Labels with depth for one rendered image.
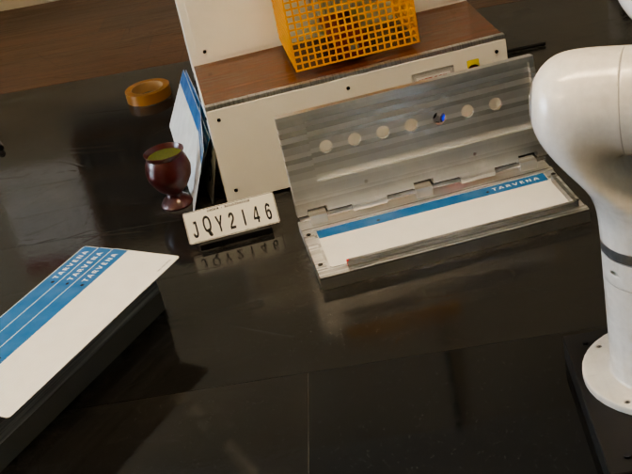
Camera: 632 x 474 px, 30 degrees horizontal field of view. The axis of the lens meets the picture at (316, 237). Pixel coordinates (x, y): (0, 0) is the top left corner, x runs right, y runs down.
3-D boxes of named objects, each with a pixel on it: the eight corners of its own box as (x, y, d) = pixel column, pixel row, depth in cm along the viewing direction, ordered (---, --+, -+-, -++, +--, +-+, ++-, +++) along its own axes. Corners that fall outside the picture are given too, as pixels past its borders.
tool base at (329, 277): (323, 291, 183) (318, 271, 182) (299, 231, 202) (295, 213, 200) (591, 221, 187) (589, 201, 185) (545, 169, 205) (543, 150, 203)
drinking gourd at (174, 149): (167, 220, 215) (152, 165, 209) (148, 206, 221) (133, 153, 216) (208, 201, 218) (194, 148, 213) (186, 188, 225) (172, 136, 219)
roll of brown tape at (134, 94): (127, 93, 276) (125, 84, 275) (171, 84, 276) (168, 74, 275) (127, 110, 267) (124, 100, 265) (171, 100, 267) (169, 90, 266)
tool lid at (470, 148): (275, 118, 191) (274, 117, 193) (299, 227, 198) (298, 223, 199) (532, 55, 195) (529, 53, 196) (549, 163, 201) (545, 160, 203)
